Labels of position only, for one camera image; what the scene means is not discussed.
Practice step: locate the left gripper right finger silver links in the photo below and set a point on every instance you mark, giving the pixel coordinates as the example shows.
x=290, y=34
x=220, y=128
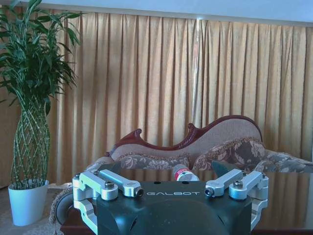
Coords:
x=247, y=183

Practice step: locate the clear plastic bottle red label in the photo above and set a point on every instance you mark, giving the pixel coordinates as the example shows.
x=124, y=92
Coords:
x=184, y=174

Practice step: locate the dark glossy wooden table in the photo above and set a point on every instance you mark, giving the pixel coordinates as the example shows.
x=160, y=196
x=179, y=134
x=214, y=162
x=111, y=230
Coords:
x=288, y=195

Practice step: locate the fringed beige cloth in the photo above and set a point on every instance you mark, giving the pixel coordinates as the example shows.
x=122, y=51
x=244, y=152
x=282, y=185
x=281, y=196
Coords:
x=54, y=199

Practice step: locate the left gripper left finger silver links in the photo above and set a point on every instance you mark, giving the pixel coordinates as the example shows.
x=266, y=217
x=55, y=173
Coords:
x=88, y=182

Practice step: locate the long floral brown cushion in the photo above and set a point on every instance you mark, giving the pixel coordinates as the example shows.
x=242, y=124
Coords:
x=151, y=161

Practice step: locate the golden pleated curtain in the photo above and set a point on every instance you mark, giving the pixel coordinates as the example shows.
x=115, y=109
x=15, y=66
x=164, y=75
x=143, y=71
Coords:
x=159, y=85

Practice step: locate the carved wooden frame beige sofa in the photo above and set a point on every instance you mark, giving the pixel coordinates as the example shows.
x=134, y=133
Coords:
x=220, y=134

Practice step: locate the large floral brown cushion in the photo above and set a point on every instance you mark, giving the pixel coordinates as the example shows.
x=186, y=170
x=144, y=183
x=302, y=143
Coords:
x=234, y=153

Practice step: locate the white plant pot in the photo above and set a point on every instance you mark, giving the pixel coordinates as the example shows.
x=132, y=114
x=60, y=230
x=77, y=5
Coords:
x=27, y=205

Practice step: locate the tall braided green bamboo plant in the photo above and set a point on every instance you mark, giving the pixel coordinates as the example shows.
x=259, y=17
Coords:
x=29, y=73

